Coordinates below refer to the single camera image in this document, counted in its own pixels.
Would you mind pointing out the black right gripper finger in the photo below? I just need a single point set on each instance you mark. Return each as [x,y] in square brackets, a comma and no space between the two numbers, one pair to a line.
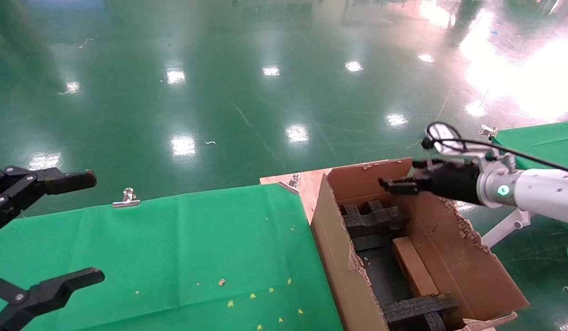
[401,186]

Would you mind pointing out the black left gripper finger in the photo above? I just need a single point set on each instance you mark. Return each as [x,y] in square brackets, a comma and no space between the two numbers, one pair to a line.
[54,292]
[58,181]

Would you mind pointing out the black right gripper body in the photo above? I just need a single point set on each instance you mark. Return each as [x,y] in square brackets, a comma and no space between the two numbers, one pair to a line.
[449,181]

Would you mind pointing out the small taped cardboard box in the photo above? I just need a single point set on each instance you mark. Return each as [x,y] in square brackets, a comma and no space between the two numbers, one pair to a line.
[415,266]

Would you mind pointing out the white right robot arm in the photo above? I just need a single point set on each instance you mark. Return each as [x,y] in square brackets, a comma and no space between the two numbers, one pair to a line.
[541,191]

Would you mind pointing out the large open cardboard carton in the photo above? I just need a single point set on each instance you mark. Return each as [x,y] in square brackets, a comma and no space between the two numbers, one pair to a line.
[454,262]

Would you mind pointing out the silver binder clip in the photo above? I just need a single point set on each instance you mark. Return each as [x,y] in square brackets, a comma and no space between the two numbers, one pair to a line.
[126,202]
[289,186]
[488,132]

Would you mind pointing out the green cloth on neighbouring table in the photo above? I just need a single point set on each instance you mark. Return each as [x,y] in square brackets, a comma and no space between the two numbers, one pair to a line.
[541,140]

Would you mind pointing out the large green table cloth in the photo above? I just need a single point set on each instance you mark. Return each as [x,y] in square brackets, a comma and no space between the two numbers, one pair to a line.
[173,253]

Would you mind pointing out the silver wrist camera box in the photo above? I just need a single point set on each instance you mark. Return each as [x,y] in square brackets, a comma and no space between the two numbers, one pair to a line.
[447,146]

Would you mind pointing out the silver camera mount bracket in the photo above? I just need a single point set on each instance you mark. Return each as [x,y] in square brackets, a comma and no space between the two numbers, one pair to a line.
[477,158]

